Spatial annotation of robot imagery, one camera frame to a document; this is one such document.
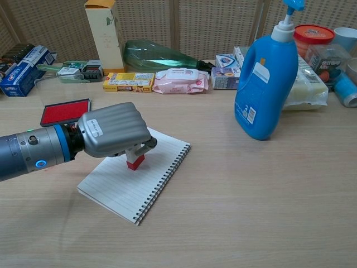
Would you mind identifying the flat yellow box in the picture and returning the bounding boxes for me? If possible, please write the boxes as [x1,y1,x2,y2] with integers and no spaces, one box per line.
[102,72,156,93]

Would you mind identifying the green handled plastic tray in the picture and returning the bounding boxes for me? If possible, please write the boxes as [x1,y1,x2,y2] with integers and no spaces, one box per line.
[36,60,91,84]

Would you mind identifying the small green white box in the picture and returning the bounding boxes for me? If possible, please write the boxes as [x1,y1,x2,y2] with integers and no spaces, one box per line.
[62,60,88,70]

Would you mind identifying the green plastic spray bottle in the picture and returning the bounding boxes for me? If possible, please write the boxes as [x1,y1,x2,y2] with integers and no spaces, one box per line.
[123,40,217,74]

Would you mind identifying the small red stamp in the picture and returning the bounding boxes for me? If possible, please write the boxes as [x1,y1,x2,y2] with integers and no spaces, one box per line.
[124,145,146,171]

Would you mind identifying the white blue soap box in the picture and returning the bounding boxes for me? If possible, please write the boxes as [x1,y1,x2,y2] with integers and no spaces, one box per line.
[215,53,242,70]

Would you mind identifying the blue cylinder tube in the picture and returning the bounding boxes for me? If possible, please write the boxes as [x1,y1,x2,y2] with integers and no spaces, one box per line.
[334,71,357,108]

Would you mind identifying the beige bowl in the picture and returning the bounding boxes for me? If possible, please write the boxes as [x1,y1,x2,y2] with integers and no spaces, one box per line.
[345,57,357,76]

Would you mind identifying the red ink pad clear lid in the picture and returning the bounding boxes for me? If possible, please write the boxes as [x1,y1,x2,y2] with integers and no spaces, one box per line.
[35,78,93,128]

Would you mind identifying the light blue mug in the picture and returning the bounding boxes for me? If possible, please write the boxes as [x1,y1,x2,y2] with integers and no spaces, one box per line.
[333,27,357,54]

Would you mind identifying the blue detergent pump bottle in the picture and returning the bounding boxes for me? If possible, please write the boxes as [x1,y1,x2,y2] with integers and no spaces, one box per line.
[234,0,306,141]

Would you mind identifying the clear plastic snack box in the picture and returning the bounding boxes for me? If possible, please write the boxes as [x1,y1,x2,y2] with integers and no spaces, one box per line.
[304,44,352,92]

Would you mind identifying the small purple box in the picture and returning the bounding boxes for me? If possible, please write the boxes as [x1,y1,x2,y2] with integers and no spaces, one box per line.
[210,66,242,90]

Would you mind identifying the black grey stapler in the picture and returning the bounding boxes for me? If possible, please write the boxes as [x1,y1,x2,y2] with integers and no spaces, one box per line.
[82,59,105,83]

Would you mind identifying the blue toothpaste box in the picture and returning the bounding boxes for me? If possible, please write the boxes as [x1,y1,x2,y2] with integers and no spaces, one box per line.
[0,45,56,98]

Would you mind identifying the white spiral notebook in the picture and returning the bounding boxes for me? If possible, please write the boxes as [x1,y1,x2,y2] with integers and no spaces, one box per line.
[76,127,192,226]

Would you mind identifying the pink wet wipes pack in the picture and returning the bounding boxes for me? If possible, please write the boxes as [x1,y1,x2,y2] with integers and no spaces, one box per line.
[152,68,210,95]

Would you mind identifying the woven wooden folding screen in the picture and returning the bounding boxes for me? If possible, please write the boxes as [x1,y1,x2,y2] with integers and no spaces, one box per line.
[0,0,357,67]

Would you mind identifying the tall cream yellow box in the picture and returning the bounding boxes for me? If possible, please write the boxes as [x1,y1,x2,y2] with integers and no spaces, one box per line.
[84,0,127,76]

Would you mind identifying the orange lid snack jar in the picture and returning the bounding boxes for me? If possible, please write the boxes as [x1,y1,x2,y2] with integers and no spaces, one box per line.
[293,24,335,61]

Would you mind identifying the long white plastic pack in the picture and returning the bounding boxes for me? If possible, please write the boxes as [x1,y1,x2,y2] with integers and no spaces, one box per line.
[281,54,329,112]

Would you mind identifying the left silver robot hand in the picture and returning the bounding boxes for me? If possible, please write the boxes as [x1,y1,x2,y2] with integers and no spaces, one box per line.
[76,102,158,159]

